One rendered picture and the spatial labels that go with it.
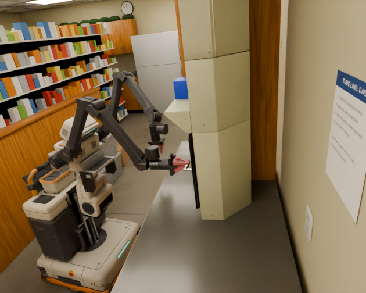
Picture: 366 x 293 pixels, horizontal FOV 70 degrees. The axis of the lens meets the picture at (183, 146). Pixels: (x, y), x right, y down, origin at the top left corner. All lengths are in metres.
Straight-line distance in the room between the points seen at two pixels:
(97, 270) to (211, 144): 1.43
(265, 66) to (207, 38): 0.47
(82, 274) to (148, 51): 4.93
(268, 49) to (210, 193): 0.75
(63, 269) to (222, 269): 1.52
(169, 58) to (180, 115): 5.04
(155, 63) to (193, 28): 5.19
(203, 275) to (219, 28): 0.95
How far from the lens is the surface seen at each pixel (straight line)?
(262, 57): 1.43
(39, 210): 2.15
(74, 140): 1.60
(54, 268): 2.46
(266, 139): 1.55
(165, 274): 1.18
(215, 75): 1.07
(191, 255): 1.22
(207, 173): 1.22
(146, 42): 6.24
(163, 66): 6.19
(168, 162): 1.33
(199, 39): 1.06
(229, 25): 1.11
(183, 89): 1.30
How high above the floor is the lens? 1.82
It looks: 24 degrees down
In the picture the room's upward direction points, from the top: 7 degrees counter-clockwise
